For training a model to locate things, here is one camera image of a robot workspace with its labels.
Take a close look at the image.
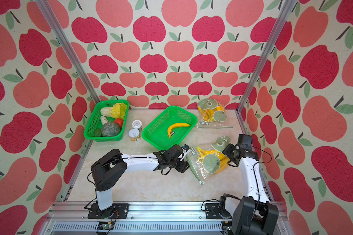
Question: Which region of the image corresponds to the zip bag of bananas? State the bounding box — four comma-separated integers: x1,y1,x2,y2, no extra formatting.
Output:
196,99,233,129
186,136,230,185

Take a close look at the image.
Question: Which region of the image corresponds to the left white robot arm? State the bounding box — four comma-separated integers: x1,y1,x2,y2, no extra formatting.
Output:
91,145,190,211

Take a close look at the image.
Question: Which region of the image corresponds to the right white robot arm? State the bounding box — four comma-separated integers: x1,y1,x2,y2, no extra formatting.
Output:
220,144,279,235

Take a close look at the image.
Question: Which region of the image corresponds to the empty green plastic basket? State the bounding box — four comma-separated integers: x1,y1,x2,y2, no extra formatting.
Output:
142,106,198,150

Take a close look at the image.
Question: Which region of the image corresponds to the pull-tab tin can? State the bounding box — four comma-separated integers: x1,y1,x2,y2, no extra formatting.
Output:
128,128,141,142

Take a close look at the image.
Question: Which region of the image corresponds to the white lidded cup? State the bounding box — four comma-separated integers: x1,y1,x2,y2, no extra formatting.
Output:
132,119,143,131

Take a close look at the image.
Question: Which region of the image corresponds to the red tomato toy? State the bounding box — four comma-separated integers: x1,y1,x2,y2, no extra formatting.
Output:
113,118,124,129

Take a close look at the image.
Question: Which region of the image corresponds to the green netted melon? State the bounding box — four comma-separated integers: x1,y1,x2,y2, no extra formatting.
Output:
101,122,121,137

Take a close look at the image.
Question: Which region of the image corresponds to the napa cabbage toy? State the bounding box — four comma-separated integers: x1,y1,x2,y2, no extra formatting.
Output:
100,102,127,119

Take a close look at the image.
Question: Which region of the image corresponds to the green basket with vegetables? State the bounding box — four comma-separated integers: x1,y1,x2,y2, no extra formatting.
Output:
84,100,129,142

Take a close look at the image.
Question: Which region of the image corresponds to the green pepper toy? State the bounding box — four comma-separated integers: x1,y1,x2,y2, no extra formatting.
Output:
94,128,102,138

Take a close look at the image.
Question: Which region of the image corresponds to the white mushroom toy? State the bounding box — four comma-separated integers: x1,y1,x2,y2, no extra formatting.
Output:
100,116,109,125

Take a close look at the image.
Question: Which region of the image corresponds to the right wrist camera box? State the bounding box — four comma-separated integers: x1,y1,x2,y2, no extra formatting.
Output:
237,134,253,152

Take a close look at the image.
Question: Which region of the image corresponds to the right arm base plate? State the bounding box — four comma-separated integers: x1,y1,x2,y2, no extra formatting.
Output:
201,201,232,219

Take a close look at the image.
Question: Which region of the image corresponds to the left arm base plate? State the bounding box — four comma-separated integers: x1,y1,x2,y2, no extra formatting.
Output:
86,202,129,220

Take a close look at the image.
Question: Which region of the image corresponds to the front aluminium rail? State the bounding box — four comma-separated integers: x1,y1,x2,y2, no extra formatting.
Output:
41,201,295,235

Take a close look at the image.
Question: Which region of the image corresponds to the right aluminium frame post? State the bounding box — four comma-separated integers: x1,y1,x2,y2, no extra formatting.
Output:
236,0,297,116

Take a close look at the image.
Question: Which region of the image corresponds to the aluminium frame post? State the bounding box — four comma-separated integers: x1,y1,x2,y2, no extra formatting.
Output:
35,0,102,103
236,0,297,116

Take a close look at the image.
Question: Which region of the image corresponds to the left aluminium frame post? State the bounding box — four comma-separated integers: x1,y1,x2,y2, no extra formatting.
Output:
35,0,102,103

